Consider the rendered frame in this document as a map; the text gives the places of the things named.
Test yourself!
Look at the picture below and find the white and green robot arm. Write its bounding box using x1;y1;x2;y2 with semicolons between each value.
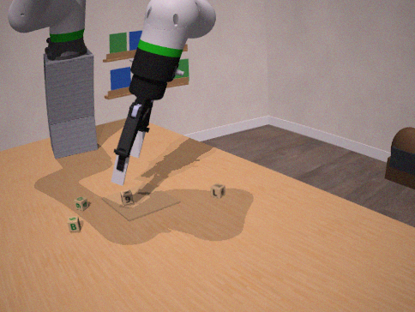
8;0;216;83

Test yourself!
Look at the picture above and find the tan flat mat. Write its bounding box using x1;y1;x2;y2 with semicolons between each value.
102;183;181;221

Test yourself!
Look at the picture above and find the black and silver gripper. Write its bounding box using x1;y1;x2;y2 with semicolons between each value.
111;75;167;186

